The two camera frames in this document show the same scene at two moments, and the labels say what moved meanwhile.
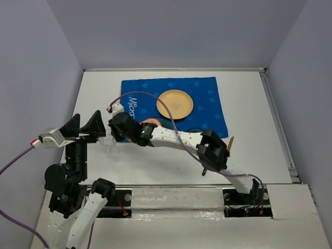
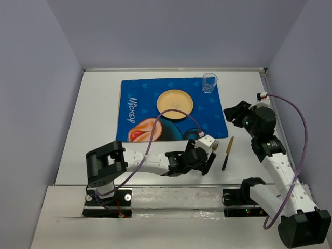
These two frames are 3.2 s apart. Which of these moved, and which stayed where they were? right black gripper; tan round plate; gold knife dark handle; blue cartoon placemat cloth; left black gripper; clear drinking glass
Moved: clear drinking glass; right black gripper; left black gripper
Stayed: gold knife dark handle; blue cartoon placemat cloth; tan round plate
